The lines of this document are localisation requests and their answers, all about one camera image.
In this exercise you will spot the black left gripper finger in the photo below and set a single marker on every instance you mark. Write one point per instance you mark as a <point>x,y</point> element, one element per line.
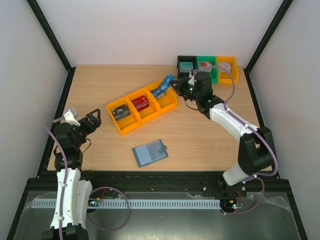
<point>90,117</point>
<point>95,117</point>

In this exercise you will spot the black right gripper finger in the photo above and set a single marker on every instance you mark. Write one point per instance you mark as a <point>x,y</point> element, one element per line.
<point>179,81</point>
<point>178,88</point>

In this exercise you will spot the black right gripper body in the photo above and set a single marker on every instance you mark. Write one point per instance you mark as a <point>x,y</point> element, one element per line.
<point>183,86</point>

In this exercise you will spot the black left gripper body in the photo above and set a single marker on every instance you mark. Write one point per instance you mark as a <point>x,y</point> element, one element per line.
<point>90,129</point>

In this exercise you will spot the blue card holder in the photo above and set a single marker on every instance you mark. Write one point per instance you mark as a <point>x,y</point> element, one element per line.
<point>150,153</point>

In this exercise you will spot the blue credit card stack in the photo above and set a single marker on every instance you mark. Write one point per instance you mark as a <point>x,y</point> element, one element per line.
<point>158,93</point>

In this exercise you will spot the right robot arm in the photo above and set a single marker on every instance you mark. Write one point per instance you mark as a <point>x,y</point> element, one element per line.
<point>256,150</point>

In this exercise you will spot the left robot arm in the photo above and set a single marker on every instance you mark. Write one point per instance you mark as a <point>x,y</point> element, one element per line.
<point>72,197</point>

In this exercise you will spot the teal card deck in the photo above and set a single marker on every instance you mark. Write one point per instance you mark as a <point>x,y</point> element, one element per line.
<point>185,66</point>

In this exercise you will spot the yellow bin with blue cards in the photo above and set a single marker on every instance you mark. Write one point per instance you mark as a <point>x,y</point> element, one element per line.
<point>165,103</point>

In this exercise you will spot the black credit card stack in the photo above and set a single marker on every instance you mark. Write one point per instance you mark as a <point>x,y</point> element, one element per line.
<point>120,112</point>

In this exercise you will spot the grey card deck in green bin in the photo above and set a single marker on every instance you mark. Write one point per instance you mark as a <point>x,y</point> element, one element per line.
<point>206,65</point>

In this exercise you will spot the yellow bin with red cards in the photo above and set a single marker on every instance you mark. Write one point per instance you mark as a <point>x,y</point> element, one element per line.
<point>149,113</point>

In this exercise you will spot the red credit card stack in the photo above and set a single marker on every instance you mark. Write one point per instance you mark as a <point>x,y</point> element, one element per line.
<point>140,103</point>

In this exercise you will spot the black storage bin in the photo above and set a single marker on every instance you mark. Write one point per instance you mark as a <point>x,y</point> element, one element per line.
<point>190,58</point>

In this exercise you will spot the orange storage bin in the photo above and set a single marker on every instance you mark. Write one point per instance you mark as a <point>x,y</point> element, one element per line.
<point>225,78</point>

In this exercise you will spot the green storage bin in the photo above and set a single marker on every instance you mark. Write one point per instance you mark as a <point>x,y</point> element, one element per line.
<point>214,73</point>

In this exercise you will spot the grey deck in orange bin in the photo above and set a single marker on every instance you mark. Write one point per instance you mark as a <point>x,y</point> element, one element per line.
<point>226,66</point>

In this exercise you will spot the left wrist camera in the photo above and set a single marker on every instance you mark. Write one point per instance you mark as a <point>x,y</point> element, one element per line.
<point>70,117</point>

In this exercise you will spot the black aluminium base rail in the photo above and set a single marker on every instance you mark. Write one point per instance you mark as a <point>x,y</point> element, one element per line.
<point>205,183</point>

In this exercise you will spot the light blue cable duct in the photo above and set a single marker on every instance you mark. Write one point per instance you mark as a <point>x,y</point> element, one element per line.
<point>175,204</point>

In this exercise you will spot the black frame post left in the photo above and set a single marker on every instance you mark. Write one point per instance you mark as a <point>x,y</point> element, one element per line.
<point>42,20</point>

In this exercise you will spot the black frame post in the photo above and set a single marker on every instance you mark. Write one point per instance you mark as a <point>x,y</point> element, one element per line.
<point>278,17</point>
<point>42,20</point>

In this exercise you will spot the black frame post right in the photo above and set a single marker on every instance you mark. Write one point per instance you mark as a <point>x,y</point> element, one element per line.
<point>278,17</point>

